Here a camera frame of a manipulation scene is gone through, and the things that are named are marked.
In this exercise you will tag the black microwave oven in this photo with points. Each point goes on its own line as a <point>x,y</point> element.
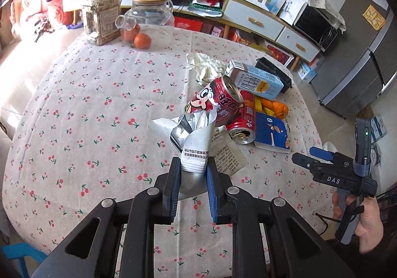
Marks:
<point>314,26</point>

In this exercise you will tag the grey refrigerator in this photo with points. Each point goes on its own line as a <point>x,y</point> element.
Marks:
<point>356,64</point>

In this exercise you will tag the red cartoon drink can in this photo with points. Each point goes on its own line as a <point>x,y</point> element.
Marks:
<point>221,101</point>

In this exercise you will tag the red gift box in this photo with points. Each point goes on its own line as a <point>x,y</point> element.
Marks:
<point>187,23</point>

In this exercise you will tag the blue snack packet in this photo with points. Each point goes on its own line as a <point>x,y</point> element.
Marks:
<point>269,129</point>

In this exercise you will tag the pile of plastic bags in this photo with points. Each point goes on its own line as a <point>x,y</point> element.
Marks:
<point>204,5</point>

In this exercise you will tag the black plastic tray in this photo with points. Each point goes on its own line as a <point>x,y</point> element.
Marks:
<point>279,74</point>

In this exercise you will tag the yellow snack packet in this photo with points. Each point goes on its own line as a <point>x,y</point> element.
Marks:
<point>274,107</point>

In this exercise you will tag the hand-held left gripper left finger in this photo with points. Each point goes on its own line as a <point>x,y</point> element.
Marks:
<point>173,186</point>

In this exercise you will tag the tangerine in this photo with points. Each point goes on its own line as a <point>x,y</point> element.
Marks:
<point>142,41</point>
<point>128,34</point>

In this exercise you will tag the light blue milk carton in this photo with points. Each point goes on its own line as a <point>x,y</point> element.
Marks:
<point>257,82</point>

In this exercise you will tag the crumpled white tissue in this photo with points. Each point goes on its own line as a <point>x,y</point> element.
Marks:
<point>201,65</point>

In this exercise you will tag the glass jar with snacks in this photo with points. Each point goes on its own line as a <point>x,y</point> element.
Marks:
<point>100,17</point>

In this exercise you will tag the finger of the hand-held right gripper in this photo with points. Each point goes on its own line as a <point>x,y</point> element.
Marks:
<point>305,163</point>
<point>321,154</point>

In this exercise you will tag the cherry-print tablecloth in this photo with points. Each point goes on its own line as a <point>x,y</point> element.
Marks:
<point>93,110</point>

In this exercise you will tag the blue plastic stool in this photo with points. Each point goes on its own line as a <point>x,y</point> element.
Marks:
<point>18,253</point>

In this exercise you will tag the person's right hand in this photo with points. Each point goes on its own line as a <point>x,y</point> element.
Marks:
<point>370,225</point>

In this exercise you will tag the yellow note on refrigerator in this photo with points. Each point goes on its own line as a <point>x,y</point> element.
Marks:
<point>374,17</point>

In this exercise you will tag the red flower-print drink can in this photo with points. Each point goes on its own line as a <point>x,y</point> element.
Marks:
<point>246,116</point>

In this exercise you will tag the glass teapot with wooden lid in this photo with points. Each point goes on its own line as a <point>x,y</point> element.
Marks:
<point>152,11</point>

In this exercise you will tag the stack of blue-white boxes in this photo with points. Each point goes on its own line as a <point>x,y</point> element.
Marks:
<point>379,127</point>

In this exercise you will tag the beige printed paper leaflet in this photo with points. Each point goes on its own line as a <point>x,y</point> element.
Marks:
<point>228,154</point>

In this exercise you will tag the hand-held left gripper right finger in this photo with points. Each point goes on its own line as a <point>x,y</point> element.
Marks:
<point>212,192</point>

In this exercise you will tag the pink patterned box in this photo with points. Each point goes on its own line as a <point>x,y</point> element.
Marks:
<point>214,30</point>

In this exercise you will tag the blue and white carton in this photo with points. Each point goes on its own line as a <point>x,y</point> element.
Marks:
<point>305,70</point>

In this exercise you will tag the silver foil wrapper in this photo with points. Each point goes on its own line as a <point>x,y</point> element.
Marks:
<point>192,147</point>

